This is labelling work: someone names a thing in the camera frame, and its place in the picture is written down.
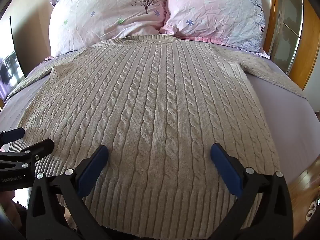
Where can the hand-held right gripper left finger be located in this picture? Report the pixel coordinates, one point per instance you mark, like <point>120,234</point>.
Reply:
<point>93,166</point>

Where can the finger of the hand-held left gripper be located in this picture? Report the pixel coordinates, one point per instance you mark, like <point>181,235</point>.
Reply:
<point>43,148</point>
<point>14,134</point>

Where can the pink tree-print pillow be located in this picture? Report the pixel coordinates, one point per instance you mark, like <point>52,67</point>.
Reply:
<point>105,12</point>

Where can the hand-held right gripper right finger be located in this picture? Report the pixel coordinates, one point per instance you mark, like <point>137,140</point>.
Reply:
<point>226,167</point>

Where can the white slippers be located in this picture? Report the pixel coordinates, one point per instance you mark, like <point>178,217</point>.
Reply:
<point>310,211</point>

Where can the pink floral pillow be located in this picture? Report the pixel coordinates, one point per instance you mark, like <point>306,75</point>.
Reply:
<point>215,12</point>

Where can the wooden headboard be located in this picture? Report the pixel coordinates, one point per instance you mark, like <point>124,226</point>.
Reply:
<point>295,27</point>

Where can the dark wall poster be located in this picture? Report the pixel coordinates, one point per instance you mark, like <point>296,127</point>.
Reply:
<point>8,70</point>

